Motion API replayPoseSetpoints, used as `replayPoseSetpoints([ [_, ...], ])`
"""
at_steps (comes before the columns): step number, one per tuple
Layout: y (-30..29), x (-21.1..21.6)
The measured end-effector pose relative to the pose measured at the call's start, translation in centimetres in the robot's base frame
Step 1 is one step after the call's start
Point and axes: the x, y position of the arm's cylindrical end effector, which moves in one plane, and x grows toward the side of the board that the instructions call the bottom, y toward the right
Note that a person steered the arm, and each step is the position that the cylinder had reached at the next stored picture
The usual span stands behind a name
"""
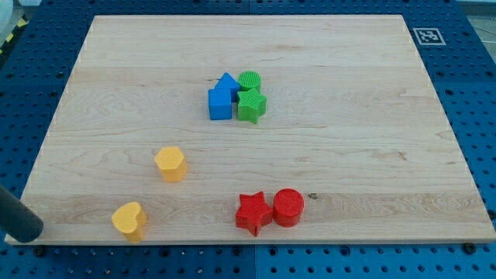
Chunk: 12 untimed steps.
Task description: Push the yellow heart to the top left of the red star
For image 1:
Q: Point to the blue triangle block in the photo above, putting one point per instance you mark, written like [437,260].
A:
[227,81]

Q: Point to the green star block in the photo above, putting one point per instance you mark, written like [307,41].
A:
[251,105]

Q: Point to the red star block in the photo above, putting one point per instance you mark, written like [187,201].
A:
[254,213]

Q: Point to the wooden board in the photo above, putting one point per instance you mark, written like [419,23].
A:
[353,123]

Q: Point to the blue cube block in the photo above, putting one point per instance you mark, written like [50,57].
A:
[219,104]

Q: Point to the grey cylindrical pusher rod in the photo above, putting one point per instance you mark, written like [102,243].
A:
[17,220]

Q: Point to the green cylinder block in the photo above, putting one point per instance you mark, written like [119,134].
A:
[248,80]

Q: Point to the yellow hexagon block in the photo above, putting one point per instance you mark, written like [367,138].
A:
[172,163]

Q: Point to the white fiducial marker tag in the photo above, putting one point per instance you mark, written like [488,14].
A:
[429,36]

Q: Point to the red cylinder block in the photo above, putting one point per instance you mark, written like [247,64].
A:
[288,205]

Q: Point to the yellow heart block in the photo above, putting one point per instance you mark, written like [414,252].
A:
[129,220]

